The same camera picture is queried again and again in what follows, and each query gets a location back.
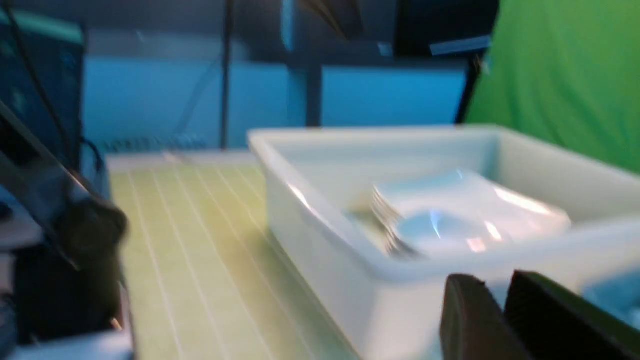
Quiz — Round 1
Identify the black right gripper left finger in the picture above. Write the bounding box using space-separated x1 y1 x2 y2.
439 274 531 360

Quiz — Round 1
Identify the teal plastic bin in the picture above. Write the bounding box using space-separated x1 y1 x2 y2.
582 270 640 330

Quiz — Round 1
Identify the green backdrop cloth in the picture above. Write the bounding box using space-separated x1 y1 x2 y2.
465 0 640 173

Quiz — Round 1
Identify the large white plastic tub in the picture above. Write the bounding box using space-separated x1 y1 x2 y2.
247 125 640 360

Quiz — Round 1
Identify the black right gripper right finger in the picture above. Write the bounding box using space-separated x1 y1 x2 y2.
505 271 640 360

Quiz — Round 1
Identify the stack of small white dishes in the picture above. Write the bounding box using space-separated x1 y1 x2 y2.
386 209 510 259

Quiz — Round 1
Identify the stack of white square plates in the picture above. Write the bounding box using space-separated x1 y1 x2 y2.
370 168 572 249

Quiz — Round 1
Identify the green checkered tablecloth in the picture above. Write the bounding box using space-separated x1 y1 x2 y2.
110 162 356 360

